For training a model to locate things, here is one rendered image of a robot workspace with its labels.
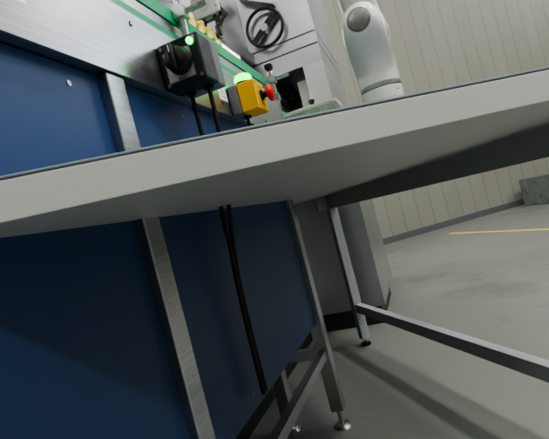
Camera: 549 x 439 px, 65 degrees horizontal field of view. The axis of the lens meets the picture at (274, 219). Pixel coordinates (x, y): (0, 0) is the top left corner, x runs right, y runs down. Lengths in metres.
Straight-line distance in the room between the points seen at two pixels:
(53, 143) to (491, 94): 0.48
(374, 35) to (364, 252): 1.27
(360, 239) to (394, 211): 3.60
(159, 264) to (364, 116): 0.36
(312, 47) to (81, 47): 1.86
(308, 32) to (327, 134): 2.07
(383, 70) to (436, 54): 5.42
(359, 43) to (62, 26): 0.86
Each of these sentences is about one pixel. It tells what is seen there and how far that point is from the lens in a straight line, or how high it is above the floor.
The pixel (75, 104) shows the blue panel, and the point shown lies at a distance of 0.62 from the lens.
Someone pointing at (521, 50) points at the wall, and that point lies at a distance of 7.63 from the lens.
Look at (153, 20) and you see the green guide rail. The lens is 0.91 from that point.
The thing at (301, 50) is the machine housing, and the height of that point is 1.49.
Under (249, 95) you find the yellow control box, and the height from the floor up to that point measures 0.96.
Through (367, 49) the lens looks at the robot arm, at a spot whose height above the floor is 1.06.
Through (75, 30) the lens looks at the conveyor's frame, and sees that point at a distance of 0.66.
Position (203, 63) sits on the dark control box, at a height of 0.95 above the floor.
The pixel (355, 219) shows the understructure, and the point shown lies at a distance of 2.28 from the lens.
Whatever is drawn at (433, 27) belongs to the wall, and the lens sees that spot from 6.88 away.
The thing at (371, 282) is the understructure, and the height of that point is 0.23.
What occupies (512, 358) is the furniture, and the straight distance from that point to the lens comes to 1.25.
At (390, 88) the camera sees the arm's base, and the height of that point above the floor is 0.95.
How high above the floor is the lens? 0.67
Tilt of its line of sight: level
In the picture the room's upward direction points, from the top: 14 degrees counter-clockwise
